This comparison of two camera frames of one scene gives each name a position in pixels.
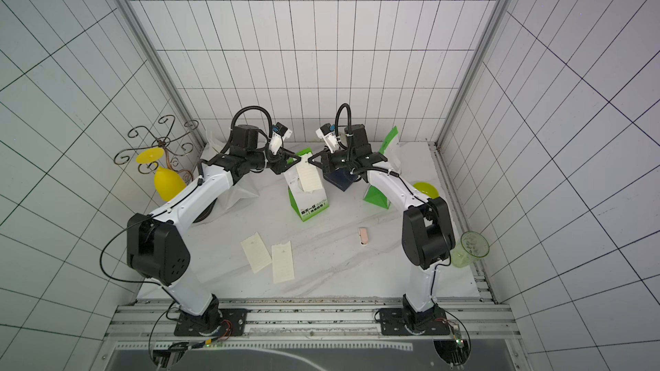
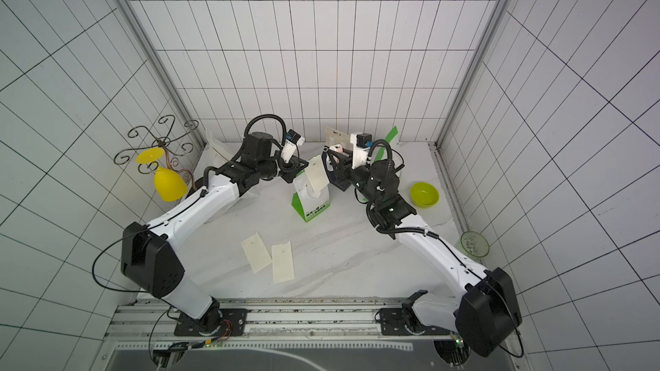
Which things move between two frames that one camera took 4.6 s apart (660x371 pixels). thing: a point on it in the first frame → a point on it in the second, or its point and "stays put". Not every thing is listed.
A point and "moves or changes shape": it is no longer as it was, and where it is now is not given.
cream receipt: [256, 252] stays put
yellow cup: [168, 183] stays put
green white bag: [308, 204] moves or changes shape
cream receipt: [308, 174] moves or changes shape
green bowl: [427, 189] stays put
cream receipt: [283, 263] stays put
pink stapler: [363, 236] moves or changes shape
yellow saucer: [149, 155] stays put
